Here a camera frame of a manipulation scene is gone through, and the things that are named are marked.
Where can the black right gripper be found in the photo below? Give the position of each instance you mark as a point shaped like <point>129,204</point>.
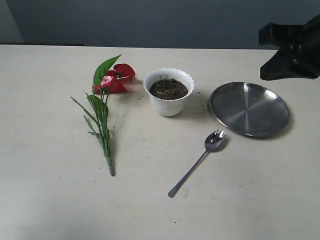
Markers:
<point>304,59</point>

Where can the stainless steel spork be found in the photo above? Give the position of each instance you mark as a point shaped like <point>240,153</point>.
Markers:
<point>212,144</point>

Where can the dark soil in pot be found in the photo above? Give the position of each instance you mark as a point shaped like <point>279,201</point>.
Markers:
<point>168,89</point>

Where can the white scalloped flower pot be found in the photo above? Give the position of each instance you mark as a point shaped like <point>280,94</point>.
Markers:
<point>164,107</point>

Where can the artificial red flower stem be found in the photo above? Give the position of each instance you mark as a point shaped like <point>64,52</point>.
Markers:
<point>109,77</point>

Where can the round stainless steel plate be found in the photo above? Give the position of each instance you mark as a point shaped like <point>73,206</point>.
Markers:
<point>249,109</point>

